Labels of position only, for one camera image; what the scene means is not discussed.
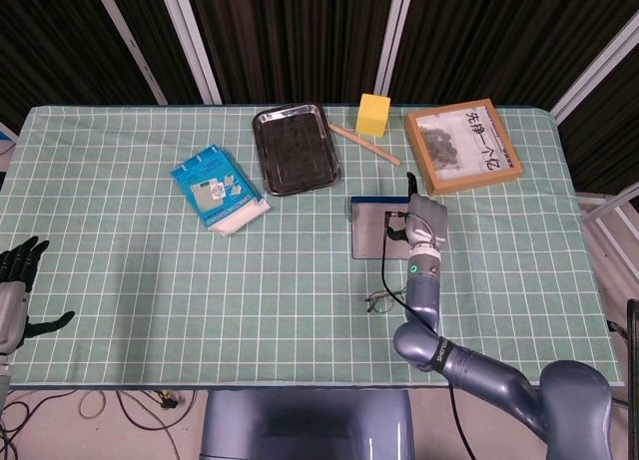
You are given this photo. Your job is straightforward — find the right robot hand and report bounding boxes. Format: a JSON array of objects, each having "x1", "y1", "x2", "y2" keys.
[{"x1": 386, "y1": 172, "x2": 449, "y2": 249}]

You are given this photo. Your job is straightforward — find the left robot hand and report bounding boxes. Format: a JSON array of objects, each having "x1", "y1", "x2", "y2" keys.
[{"x1": 0, "y1": 236, "x2": 76, "y2": 357}]

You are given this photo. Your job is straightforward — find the blue glasses case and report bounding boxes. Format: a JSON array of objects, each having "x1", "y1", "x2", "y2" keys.
[{"x1": 349, "y1": 195, "x2": 415, "y2": 260}]

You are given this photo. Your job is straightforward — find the thin metal eyeglasses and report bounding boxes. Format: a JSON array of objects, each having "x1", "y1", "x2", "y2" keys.
[{"x1": 364, "y1": 287, "x2": 408, "y2": 315}]

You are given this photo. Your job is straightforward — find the green grid tablecloth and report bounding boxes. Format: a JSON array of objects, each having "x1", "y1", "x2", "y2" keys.
[{"x1": 0, "y1": 104, "x2": 625, "y2": 390}]

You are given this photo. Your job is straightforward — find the wooden stick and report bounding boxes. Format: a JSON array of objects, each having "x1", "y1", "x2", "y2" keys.
[{"x1": 327, "y1": 123, "x2": 402, "y2": 168}]

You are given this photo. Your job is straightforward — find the yellow sponge block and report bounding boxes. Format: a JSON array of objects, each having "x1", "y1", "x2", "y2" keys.
[{"x1": 354, "y1": 93, "x2": 391, "y2": 139}]

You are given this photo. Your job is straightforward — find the stainless steel tray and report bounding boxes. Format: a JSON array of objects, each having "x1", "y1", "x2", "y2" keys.
[{"x1": 252, "y1": 103, "x2": 343, "y2": 199}]

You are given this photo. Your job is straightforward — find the blue white sign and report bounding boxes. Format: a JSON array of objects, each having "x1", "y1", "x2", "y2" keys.
[{"x1": 0, "y1": 122, "x2": 20, "y2": 157}]

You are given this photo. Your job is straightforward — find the white metal rack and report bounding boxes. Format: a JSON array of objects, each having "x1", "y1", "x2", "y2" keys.
[{"x1": 576, "y1": 180, "x2": 639, "y2": 241}]

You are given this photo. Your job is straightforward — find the blue wet-wipes packet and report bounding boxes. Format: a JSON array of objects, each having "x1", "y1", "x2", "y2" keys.
[{"x1": 171, "y1": 145, "x2": 273, "y2": 238}]

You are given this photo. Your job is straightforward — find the black pleated curtain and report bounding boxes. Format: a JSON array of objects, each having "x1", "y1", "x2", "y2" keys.
[{"x1": 0, "y1": 0, "x2": 639, "y2": 192}]

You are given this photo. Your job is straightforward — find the grey-blue robot torso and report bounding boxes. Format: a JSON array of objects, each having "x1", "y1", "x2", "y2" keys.
[{"x1": 199, "y1": 388, "x2": 416, "y2": 460}]

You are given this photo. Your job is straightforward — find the wooden picture frame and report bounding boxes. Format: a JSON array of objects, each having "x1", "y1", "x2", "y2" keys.
[{"x1": 402, "y1": 98, "x2": 524, "y2": 198}]

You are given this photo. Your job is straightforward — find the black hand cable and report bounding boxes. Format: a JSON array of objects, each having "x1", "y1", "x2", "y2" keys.
[{"x1": 379, "y1": 209, "x2": 480, "y2": 460}]

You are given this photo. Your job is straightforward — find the dark floor cable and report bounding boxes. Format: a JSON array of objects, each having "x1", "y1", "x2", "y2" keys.
[{"x1": 0, "y1": 401, "x2": 32, "y2": 460}]

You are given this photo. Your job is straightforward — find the light floor cable loop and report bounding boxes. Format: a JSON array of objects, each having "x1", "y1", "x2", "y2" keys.
[{"x1": 78, "y1": 389, "x2": 109, "y2": 420}]

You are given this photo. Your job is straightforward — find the black floor cable loop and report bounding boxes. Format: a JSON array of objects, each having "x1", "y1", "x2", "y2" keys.
[{"x1": 117, "y1": 389, "x2": 199, "y2": 431}]

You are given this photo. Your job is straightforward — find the thin white frame post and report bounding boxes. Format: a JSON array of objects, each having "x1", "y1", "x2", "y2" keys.
[{"x1": 91, "y1": 0, "x2": 169, "y2": 106}]

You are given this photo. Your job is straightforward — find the wide white double post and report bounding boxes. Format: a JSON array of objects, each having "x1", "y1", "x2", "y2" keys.
[{"x1": 156, "y1": 0, "x2": 224, "y2": 106}]

